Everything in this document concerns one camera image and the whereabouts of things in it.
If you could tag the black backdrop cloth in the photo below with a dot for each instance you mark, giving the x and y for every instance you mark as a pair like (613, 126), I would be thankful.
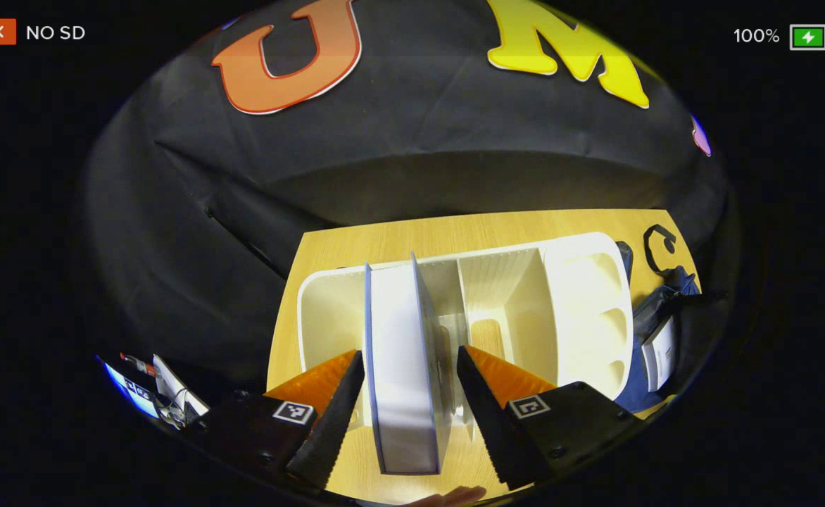
(384, 155)

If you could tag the grey-purple book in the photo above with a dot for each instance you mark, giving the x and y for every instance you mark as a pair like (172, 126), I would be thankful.
(402, 366)

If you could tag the cream plastic bookshelf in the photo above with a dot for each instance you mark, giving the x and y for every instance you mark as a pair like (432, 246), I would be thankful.
(581, 317)

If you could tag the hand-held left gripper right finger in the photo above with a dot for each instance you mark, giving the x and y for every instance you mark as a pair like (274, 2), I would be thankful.
(490, 415)

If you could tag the white book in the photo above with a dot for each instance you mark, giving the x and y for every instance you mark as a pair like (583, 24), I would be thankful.
(660, 355)

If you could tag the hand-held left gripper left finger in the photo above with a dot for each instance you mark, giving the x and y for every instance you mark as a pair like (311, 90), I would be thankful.
(331, 422)

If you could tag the blue schoolbag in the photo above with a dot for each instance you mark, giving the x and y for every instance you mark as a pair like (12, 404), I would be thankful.
(666, 296)

